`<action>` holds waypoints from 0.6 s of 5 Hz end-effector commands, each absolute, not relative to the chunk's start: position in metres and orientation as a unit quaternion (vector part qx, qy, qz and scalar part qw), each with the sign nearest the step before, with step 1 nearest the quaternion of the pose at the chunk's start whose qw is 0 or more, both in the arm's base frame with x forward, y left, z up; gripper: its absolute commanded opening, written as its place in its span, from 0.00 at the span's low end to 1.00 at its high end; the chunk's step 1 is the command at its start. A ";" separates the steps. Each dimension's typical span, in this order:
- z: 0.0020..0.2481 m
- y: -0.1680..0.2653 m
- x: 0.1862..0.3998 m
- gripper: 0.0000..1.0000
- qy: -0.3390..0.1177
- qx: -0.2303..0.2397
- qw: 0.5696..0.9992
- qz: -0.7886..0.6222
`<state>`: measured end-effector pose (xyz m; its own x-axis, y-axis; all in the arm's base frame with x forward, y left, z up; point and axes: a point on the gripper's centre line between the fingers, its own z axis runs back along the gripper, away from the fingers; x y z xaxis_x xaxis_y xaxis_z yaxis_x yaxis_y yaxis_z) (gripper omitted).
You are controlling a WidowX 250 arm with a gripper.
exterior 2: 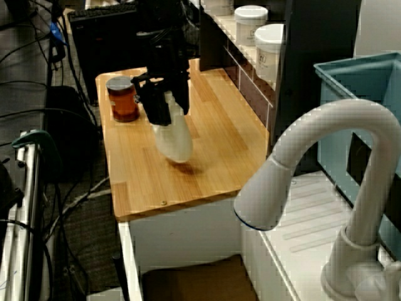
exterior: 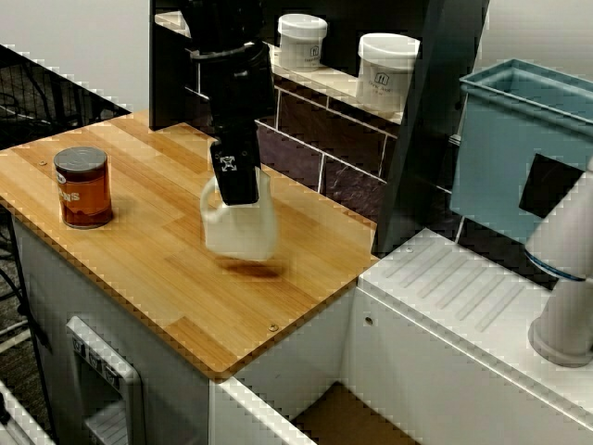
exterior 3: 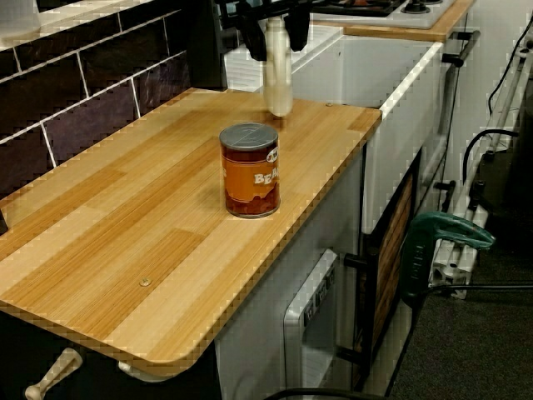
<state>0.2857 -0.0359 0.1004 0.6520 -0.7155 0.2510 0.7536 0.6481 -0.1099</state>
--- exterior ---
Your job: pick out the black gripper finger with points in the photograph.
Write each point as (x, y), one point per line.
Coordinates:
(236, 181)

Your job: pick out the cream shelf ledge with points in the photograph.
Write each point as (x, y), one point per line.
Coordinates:
(333, 88)

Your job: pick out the white labelled jar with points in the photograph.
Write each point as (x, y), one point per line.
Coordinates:
(387, 74)
(301, 44)

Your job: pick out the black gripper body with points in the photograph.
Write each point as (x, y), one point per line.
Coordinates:
(236, 134)

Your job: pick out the orange beans can grey lid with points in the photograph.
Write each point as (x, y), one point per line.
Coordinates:
(85, 194)

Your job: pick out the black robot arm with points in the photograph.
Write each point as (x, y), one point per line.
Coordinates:
(236, 88)

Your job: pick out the black hutch end panel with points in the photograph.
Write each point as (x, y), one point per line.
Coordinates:
(169, 79)

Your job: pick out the dark upright panel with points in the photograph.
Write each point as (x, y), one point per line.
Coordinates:
(426, 116)

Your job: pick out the white toy kitchen cabinet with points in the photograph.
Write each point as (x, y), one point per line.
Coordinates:
(417, 371)

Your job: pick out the dark tiled backsplash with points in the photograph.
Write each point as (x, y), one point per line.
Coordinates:
(324, 139)

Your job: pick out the white detergent bottle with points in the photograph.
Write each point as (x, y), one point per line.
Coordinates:
(241, 232)

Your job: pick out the aluminium frame rail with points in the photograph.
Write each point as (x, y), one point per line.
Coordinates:
(18, 417)

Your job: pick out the teal plastic bin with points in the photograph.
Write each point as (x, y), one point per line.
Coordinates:
(495, 153)

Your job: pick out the grey dispenser panel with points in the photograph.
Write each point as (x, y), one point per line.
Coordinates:
(106, 371)

